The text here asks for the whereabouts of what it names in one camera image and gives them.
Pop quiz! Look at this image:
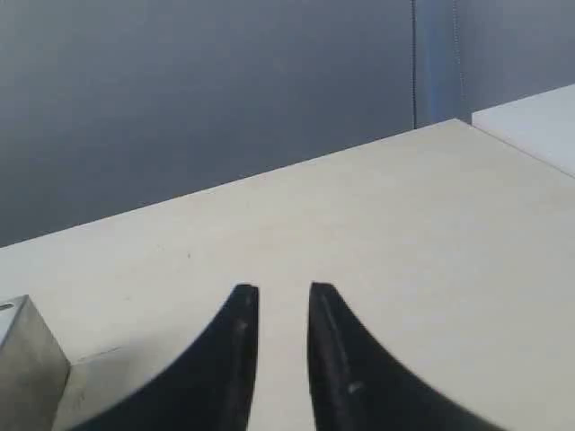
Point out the stainless steel test tube rack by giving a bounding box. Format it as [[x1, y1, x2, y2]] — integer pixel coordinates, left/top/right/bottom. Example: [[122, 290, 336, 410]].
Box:
[[1, 295, 70, 430]]

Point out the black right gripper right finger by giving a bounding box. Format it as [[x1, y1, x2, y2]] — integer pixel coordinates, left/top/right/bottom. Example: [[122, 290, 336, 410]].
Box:
[[307, 282, 494, 430]]

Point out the white adjacent table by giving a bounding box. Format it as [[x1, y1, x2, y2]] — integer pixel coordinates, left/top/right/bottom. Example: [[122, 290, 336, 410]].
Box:
[[472, 84, 575, 176]]

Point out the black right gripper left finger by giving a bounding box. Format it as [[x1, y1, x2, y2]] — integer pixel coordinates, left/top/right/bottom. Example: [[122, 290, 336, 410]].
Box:
[[74, 284, 260, 430]]

